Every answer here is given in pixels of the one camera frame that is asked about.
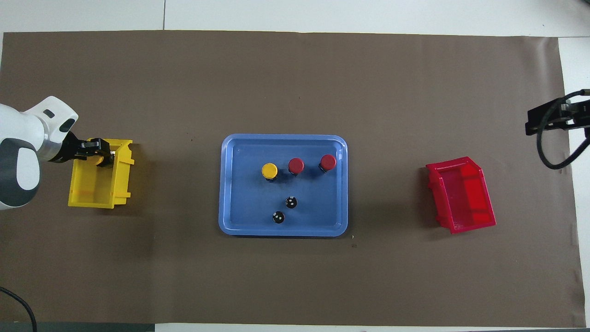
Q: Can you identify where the brown paper mat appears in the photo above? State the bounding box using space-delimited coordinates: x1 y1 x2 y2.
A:
0 30 586 328

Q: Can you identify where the red plastic bin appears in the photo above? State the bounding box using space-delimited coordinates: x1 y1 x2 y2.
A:
425 156 497 235

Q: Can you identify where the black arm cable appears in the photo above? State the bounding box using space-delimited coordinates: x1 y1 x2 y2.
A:
536 89 590 171
0 287 37 332

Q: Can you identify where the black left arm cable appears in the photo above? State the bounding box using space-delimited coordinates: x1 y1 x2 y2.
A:
0 287 37 332

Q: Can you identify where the blue plastic tray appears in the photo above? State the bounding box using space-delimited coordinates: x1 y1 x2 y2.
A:
218 134 349 237

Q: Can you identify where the yellow plastic bin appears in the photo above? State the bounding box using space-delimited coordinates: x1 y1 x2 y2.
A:
68 138 135 210

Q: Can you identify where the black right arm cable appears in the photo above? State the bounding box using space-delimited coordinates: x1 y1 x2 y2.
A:
536 89 590 171

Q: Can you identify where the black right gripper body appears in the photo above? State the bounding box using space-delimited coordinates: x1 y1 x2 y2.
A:
560 97 590 130

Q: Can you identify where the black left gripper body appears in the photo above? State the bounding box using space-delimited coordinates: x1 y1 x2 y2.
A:
59 131 92 163

